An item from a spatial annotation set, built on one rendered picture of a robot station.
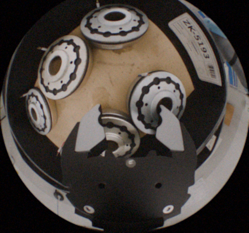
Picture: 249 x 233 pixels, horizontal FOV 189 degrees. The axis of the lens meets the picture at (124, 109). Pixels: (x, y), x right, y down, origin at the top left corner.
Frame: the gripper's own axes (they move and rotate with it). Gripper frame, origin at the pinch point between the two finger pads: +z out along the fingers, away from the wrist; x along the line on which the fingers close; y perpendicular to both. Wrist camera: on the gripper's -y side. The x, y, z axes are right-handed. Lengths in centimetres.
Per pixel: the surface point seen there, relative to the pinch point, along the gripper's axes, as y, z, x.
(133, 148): 7.2, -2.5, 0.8
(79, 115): 1.8, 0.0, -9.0
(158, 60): -6.9, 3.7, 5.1
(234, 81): -35, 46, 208
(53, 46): -11.5, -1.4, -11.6
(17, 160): 121, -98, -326
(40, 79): -6.7, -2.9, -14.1
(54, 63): -8.3, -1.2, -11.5
